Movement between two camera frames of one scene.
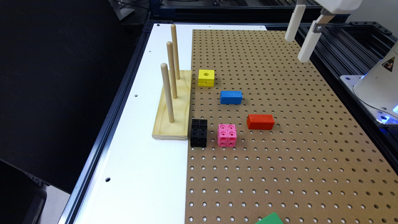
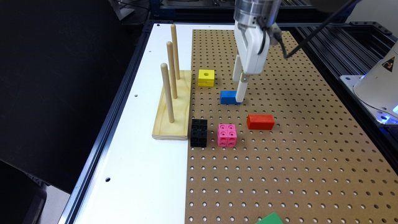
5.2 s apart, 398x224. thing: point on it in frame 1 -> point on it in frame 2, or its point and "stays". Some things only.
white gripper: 312,38 -> 253,43
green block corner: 273,218 stays
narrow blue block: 231,97 stays
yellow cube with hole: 206,78 stays
